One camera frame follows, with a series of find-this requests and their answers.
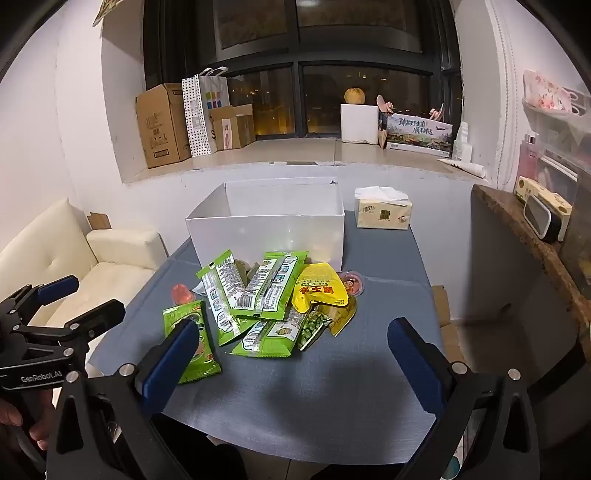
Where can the long printed gift box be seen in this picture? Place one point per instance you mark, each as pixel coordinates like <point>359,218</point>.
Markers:
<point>418,134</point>

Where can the pink bottle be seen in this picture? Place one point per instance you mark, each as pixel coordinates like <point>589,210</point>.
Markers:
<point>528,159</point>

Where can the pink jelly cup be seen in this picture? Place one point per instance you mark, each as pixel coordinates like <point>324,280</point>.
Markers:
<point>181,294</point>

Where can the pale yellow carton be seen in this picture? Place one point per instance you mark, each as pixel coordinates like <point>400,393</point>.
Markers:
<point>549,194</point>

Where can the jelly cup with printed lid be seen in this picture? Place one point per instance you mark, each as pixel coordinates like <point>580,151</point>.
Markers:
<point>352,282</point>

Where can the white bottles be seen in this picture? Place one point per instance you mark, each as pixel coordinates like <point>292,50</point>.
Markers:
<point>462,145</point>

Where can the yellow snack pouch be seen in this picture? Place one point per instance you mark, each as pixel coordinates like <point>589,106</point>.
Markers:
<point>318,286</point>

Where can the clear green pea packet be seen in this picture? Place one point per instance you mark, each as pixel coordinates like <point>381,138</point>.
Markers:
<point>311,328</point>

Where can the yellow pomelo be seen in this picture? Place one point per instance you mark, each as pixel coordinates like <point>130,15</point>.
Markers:
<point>354,95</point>

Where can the white and black device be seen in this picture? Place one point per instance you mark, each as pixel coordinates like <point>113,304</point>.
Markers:
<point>540,219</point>

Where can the dark box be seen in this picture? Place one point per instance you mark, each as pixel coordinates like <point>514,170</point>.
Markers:
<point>577,240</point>

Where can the grey-blue tablecloth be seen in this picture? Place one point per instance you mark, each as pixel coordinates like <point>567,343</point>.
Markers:
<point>300,392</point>

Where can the white dotted paper bag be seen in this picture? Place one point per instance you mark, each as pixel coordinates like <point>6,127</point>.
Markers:
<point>198,120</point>

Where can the yellow-brown snack packet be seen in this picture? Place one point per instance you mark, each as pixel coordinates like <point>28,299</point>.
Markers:
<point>345,316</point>

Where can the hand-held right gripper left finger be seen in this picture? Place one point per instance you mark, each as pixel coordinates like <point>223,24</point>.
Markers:
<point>168,369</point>

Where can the cream sofa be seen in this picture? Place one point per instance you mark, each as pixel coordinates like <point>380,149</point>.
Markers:
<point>115,251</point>

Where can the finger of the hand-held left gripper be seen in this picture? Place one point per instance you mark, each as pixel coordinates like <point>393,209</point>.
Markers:
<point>57,287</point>
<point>99,316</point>

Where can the wall poster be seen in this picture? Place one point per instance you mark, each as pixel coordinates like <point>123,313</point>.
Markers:
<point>105,11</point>

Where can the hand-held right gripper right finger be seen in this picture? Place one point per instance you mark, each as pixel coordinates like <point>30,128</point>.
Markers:
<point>413,364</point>

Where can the brown stone counter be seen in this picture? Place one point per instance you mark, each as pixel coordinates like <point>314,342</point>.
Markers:
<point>508,207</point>

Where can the cardboard on floor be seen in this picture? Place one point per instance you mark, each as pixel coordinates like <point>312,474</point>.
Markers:
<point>448,323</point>

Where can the flat cardboard piece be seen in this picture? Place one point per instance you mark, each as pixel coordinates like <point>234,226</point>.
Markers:
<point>99,221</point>

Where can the small open cardboard box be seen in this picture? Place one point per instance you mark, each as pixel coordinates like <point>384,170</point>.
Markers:
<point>231,129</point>

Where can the person's left hand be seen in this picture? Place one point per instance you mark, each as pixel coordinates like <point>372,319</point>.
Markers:
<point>40,434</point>

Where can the pink ornament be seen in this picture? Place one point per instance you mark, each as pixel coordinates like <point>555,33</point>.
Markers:
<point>383,104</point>
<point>437,111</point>

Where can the clear plastic rack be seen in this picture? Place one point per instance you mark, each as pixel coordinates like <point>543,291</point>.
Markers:
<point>561,138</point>

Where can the rolled white paper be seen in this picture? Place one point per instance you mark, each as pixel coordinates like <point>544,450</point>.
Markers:
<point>464,167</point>

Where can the tall cardboard box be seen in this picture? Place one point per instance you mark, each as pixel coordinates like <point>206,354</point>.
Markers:
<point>161,129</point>

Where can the black window frame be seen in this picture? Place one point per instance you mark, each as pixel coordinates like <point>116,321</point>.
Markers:
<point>296,69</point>

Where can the white foam box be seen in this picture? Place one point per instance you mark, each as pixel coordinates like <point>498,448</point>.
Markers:
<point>359,123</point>

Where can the yellow tissue pack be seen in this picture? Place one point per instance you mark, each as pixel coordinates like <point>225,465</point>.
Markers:
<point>383,214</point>

